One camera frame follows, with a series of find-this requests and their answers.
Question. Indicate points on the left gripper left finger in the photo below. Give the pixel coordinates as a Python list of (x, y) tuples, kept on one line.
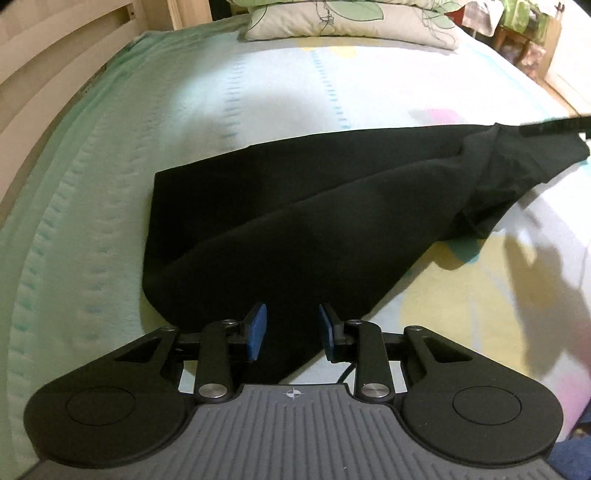
[(224, 351)]

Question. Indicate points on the green patterned box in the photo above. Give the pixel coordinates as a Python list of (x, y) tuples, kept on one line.
[(524, 17)]

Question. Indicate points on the wooden stool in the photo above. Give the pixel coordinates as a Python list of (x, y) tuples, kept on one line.
[(510, 44)]

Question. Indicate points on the black pants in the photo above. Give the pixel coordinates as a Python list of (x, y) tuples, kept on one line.
[(335, 218)]

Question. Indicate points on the leaf print pillow lower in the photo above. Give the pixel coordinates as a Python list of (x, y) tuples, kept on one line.
[(426, 23)]

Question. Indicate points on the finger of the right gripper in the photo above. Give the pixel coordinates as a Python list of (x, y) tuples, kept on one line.
[(559, 126)]

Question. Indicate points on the floral bed blanket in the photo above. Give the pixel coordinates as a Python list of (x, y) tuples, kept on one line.
[(72, 248)]

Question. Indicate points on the wooden bed side rail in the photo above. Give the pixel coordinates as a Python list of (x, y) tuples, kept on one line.
[(50, 50)]

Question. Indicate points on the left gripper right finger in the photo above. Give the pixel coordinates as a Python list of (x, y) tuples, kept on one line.
[(369, 350)]

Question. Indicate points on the blue jeans leg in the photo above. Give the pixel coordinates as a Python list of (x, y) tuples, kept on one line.
[(572, 458)]

